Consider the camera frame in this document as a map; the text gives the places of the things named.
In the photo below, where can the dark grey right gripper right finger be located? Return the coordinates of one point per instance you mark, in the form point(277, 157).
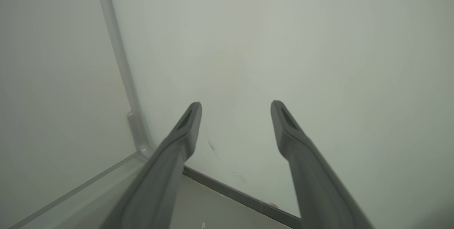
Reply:
point(312, 179)

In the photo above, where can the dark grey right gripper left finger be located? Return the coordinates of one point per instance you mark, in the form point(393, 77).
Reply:
point(159, 179)

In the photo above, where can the dark grey baseboard strip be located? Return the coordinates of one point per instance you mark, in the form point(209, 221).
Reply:
point(241, 197)

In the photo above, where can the grey metal partition frame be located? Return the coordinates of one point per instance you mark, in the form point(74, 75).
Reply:
point(121, 56)

